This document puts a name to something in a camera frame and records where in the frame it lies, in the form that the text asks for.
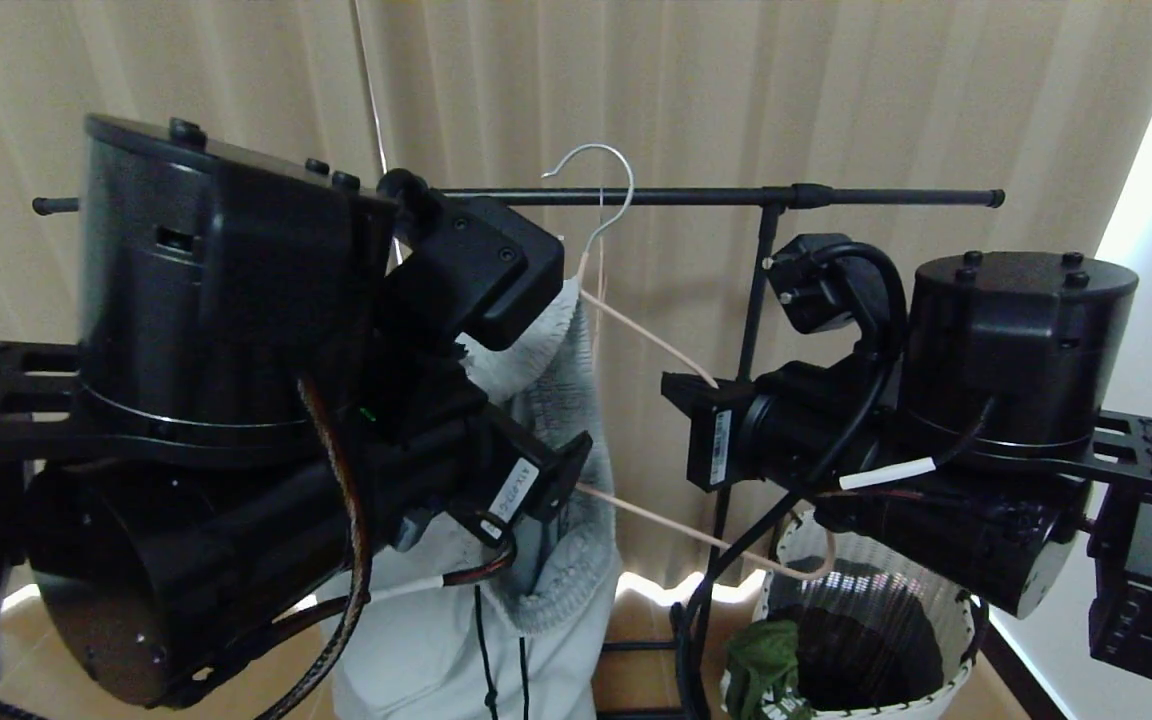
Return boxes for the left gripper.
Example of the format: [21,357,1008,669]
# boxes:
[376,380,594,549]

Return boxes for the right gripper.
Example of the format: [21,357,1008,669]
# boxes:
[661,360,889,494]

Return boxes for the pale grey shorts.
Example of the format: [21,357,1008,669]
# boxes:
[321,275,624,720]

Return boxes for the pink clothes hanger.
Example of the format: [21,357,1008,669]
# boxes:
[541,143,837,583]
[591,185,609,361]

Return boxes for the green printed shirt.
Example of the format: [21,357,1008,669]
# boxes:
[726,620,814,720]

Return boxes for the white laundry basket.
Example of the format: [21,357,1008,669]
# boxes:
[721,510,992,720]

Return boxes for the black clothes rack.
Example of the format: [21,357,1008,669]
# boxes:
[33,183,1005,720]

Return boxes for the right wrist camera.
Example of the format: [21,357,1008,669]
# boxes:
[764,233,907,361]

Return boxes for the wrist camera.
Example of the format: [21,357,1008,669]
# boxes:
[376,168,565,351]
[764,233,907,361]

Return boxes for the black cable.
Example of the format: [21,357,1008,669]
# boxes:
[674,240,912,720]
[256,380,374,720]

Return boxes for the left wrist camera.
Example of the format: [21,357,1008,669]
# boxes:
[376,168,565,351]

